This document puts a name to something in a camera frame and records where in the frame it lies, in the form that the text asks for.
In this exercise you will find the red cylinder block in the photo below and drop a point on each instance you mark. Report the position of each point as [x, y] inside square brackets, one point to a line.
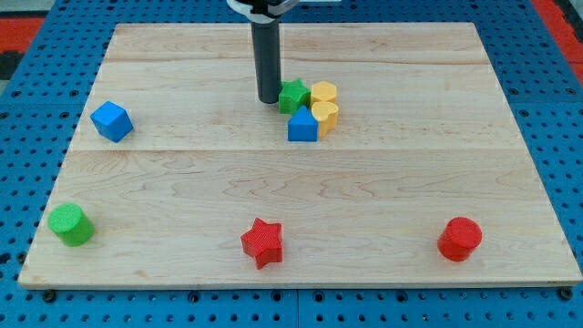
[460, 237]

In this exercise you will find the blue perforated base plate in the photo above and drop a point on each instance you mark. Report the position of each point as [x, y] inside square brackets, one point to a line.
[44, 98]

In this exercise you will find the light wooden board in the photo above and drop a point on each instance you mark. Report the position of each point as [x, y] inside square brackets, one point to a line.
[424, 134]

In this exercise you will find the blue cube block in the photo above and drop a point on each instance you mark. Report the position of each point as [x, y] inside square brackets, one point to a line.
[112, 121]

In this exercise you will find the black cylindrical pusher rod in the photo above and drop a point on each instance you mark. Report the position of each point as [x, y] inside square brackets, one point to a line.
[267, 59]

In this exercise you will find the blue pentagon house block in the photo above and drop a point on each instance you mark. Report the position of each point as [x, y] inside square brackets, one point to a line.
[302, 126]

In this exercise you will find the yellow heart block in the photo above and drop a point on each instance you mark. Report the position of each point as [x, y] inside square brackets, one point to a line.
[326, 114]

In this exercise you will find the green cylinder block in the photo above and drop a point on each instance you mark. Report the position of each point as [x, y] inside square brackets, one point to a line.
[70, 224]

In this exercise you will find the red star block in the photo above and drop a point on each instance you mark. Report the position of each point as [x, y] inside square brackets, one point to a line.
[263, 242]

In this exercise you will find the green star block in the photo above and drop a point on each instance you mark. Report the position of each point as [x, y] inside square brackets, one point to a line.
[294, 94]

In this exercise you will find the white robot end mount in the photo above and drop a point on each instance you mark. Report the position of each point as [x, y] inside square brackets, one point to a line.
[262, 11]

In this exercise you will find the yellow hexagon block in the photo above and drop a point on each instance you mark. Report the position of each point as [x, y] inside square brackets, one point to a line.
[323, 91]

